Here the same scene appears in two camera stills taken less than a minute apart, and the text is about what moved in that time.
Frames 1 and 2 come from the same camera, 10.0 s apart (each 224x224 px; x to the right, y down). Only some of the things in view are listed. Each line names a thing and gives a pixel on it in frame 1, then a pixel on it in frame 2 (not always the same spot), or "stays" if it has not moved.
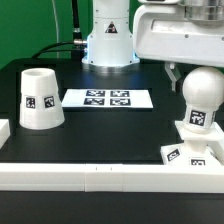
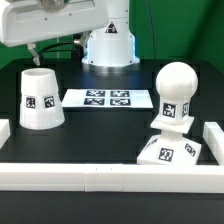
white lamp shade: x=41 y=105 stays
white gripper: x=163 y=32 → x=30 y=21
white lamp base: x=192 y=152 → x=170 y=148
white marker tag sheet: x=107 y=99 stays
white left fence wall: x=5 y=131 stays
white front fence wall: x=111 y=178 stays
